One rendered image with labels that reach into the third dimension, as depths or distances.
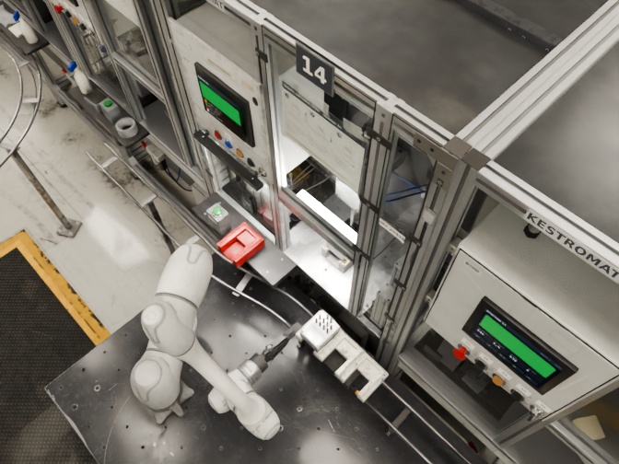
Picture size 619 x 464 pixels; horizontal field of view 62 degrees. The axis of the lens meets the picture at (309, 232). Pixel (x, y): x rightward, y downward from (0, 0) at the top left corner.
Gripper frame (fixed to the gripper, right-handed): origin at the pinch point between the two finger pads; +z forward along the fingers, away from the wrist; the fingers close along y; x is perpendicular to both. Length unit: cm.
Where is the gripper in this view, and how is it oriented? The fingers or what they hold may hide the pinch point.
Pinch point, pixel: (293, 330)
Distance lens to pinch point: 209.3
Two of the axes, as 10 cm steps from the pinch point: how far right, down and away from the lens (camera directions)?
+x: -7.1, -6.0, 3.7
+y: -0.1, -5.2, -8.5
